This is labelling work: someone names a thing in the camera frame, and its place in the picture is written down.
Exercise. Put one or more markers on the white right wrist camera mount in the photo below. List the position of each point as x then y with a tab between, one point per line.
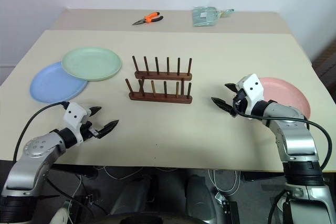
252	89

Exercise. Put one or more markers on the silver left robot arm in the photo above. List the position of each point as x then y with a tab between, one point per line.
39	150

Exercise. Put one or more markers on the green plate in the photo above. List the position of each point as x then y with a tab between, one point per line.
92	62

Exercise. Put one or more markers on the wooden dish rack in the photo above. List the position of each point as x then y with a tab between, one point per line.
160	87

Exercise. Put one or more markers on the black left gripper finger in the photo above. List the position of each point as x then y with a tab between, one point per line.
109	127
95	110

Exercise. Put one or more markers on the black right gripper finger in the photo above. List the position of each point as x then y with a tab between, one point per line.
231	86
222	104

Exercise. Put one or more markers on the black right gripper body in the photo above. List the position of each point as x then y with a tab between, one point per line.
240	102

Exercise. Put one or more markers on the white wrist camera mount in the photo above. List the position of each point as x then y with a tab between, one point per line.
74	115
252	89

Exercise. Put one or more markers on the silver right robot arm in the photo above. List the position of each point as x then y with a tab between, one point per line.
296	134

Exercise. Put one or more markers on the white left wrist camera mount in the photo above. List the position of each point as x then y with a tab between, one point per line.
74	115

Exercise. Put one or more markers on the pink plate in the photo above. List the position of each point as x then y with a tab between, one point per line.
287	95

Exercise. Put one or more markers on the blue plate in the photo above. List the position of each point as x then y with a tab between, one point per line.
56	83

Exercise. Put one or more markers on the dark rounded robot leg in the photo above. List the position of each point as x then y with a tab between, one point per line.
200	197

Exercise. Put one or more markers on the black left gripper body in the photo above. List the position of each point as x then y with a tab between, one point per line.
88	129

